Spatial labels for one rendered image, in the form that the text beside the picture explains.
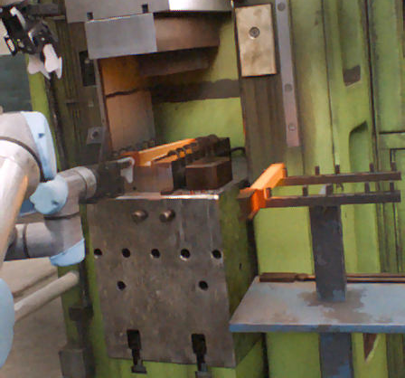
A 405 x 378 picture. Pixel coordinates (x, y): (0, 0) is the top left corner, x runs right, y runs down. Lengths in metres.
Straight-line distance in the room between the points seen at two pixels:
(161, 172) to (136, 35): 0.35
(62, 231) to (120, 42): 0.57
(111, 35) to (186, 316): 0.74
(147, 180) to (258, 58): 0.42
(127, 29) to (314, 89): 0.49
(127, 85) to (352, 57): 0.67
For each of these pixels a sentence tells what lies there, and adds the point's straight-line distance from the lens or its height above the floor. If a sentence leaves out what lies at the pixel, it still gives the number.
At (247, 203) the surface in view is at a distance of 1.33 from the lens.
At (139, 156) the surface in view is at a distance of 1.80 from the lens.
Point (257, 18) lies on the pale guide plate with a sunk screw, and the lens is 1.84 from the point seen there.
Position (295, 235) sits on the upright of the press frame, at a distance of 1.91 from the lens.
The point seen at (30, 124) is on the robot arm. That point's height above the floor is 1.18.
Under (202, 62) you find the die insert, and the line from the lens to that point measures 2.16.
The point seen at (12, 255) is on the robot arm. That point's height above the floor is 0.89.
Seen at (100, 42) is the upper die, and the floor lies 1.31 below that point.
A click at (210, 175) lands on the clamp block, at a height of 0.95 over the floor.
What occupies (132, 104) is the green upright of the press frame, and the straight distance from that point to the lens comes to 2.21.
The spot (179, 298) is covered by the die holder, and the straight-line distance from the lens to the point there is 1.86.
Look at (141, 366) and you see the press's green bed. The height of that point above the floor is 0.44.
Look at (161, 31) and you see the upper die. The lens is 1.85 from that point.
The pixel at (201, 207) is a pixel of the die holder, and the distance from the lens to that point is 1.76.
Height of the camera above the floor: 1.26
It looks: 10 degrees down
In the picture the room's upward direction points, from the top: 6 degrees counter-clockwise
